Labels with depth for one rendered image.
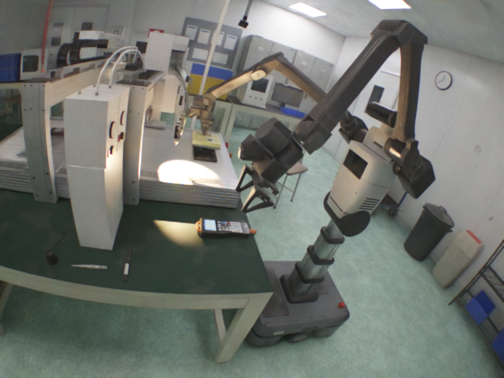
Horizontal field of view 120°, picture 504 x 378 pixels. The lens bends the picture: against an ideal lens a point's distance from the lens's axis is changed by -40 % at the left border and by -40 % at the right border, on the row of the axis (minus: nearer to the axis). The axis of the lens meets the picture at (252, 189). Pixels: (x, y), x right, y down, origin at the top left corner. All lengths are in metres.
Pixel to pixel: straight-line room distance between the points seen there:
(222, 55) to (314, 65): 1.93
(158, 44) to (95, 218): 0.67
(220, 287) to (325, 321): 0.87
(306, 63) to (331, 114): 4.71
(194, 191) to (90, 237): 0.46
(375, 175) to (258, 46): 4.20
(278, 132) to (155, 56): 0.63
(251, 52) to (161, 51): 3.95
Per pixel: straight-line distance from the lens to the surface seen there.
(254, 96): 3.74
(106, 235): 0.79
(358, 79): 0.62
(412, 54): 0.74
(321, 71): 5.46
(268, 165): 0.57
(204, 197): 1.01
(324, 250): 1.23
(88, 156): 0.65
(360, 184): 1.00
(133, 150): 0.89
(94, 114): 0.61
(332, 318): 1.53
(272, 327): 1.32
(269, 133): 0.54
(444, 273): 3.22
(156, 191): 1.00
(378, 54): 0.65
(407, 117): 0.77
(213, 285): 0.76
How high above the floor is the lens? 1.36
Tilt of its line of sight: 28 degrees down
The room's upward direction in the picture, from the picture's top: 18 degrees clockwise
